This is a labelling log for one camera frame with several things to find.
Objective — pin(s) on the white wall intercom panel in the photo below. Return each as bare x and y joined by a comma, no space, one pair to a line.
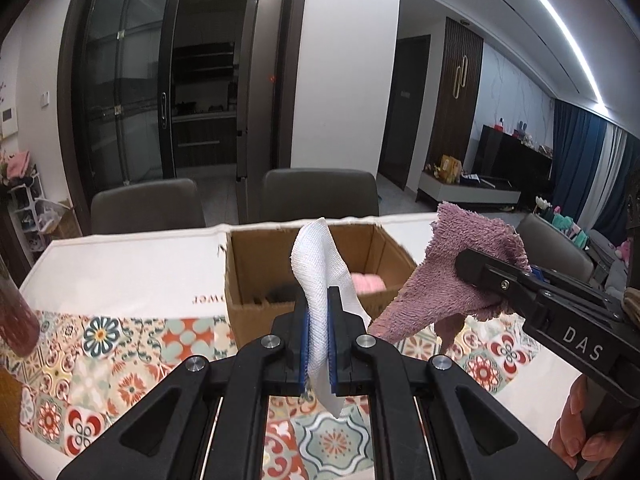
7,122

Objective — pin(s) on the mauve fleece towel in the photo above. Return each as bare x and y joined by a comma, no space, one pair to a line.
440,280

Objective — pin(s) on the pink folded cloth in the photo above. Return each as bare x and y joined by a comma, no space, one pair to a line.
19,165

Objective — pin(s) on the ceiling light strip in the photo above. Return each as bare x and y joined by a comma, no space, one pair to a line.
565,25

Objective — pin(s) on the white tablecloth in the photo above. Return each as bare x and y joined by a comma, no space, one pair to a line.
125,270

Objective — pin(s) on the white grey television cabinet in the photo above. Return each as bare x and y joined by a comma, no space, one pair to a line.
465,192

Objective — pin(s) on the pink plush toy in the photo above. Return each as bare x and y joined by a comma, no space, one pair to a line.
624,250

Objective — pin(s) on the white woven cloth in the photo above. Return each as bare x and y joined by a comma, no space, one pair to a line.
315,270

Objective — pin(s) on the blue curtain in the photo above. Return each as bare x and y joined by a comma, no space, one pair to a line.
575,160

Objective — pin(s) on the brown cardboard box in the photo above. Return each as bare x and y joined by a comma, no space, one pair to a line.
250,320

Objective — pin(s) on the white sheer curtain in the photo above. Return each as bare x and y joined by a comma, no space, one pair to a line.
620,185

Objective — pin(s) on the white shoe rack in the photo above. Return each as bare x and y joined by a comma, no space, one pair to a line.
27,210

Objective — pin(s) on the floral patterned table runner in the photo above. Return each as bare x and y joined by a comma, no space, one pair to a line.
125,360

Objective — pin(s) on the dark interior door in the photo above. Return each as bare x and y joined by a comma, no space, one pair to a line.
405,120

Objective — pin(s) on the pink fluffy sock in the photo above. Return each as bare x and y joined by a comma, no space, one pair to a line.
367,283

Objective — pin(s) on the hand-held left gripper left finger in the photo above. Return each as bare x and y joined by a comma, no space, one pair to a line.
302,370

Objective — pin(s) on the pink glass vase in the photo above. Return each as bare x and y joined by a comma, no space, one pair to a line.
17,320

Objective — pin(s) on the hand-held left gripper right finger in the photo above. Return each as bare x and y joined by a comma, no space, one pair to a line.
334,375

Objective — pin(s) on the dark glass sliding door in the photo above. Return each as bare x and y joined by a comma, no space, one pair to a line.
125,85

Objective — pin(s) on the yellow paper bag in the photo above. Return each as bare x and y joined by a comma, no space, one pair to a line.
450,169

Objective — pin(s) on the grey sliding door panel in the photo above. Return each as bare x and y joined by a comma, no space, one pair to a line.
260,110

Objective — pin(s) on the grey sofa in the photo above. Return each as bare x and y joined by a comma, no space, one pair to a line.
607,265

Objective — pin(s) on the grey dining chair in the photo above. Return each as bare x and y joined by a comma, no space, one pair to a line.
147,205
555,250
320,192

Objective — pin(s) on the dark kitchen cabinet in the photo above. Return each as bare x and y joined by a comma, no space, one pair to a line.
205,110

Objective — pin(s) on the person's right hand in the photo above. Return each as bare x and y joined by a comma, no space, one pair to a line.
567,425

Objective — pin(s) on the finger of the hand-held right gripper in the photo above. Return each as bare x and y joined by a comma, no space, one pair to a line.
536,274
495,277

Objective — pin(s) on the black television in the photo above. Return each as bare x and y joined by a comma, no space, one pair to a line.
510,160

